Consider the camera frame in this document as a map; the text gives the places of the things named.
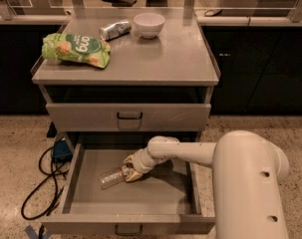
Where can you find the white ceramic bowl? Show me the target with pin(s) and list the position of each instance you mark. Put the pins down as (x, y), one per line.
(149, 25)

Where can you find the silver soda can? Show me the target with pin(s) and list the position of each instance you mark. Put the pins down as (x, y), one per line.
(115, 30)

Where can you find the clear plastic water bottle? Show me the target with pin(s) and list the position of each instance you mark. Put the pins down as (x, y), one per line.
(113, 177)

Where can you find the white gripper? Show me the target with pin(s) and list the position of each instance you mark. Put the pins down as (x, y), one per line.
(140, 163)

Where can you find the grey drawer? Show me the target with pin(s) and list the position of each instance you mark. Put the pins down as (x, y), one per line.
(129, 117)
(164, 201)

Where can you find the blue power box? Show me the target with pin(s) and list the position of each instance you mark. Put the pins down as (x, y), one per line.
(61, 151)

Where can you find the grey drawer cabinet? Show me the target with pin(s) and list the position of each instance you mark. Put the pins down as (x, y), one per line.
(176, 67)

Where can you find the green chip bag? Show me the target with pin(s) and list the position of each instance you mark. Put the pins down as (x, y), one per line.
(76, 48)

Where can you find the black chair armrest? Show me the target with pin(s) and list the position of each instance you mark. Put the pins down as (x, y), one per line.
(121, 3)

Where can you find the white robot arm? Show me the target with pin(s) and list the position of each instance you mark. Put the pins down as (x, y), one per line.
(246, 172)

